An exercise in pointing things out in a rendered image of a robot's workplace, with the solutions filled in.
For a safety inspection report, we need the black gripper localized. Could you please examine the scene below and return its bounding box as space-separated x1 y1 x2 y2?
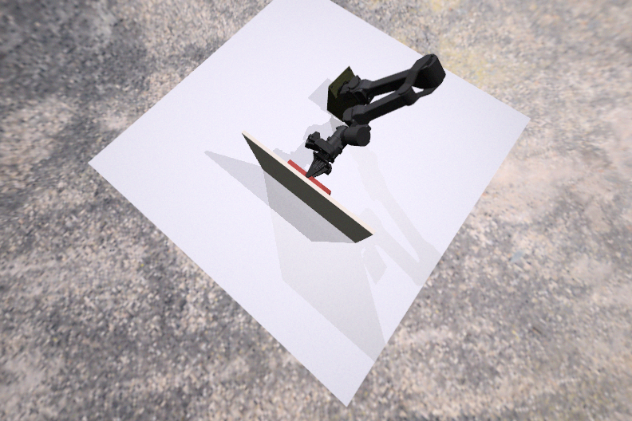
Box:
306 136 345 178

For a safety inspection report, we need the light grey wall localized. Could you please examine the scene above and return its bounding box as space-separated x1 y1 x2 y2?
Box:
242 130 376 243

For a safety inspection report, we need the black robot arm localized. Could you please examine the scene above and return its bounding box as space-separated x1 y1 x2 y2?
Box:
332 54 446 147

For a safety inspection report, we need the red picture frame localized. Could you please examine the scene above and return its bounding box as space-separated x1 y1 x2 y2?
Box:
287 160 331 195

